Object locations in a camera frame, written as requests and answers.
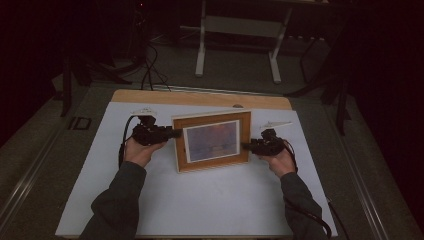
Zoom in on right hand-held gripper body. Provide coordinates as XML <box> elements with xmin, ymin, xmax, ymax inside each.
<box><xmin>251</xmin><ymin>120</ymin><xmax>294</xmax><ymax>157</ymax></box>

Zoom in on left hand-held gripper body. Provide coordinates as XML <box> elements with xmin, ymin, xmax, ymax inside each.
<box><xmin>130</xmin><ymin>106</ymin><xmax>168</xmax><ymax>147</ymax></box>

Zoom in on wooden picture frame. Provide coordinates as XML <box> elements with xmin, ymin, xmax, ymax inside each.
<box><xmin>171</xmin><ymin>108</ymin><xmax>253</xmax><ymax>174</ymax></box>

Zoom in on person's left hand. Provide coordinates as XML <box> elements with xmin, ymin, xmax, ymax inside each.
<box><xmin>123</xmin><ymin>136</ymin><xmax>167</xmax><ymax>169</ymax></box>

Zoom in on person's right hand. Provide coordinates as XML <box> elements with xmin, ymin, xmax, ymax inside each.
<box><xmin>259</xmin><ymin>147</ymin><xmax>298</xmax><ymax>179</ymax></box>

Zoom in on white table mat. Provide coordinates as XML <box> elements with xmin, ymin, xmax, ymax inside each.
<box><xmin>54</xmin><ymin>101</ymin><xmax>339</xmax><ymax>239</ymax></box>

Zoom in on black metal stand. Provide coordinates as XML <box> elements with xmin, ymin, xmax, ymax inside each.
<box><xmin>59</xmin><ymin>49</ymin><xmax>133</xmax><ymax>118</ymax></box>
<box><xmin>284</xmin><ymin>33</ymin><xmax>353</xmax><ymax>137</ymax></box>

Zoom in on white metal stand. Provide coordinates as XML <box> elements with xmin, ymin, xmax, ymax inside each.
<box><xmin>194</xmin><ymin>0</ymin><xmax>295</xmax><ymax>85</ymax></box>

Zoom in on left hand-held gripper cable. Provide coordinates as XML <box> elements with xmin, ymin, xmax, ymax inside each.
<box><xmin>117</xmin><ymin>114</ymin><xmax>140</xmax><ymax>170</ymax></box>

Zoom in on black floor cables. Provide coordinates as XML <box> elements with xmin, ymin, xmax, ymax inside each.
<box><xmin>140</xmin><ymin>42</ymin><xmax>172</xmax><ymax>92</ymax></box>

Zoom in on thin black cable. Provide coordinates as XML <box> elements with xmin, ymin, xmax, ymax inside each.
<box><xmin>325</xmin><ymin>197</ymin><xmax>350</xmax><ymax>240</ymax></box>

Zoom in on aluminium floor rail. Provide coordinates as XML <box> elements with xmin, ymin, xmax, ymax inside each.
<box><xmin>0</xmin><ymin>125</ymin><xmax>65</xmax><ymax>222</ymax></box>
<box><xmin>328</xmin><ymin>99</ymin><xmax>390</xmax><ymax>240</ymax></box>

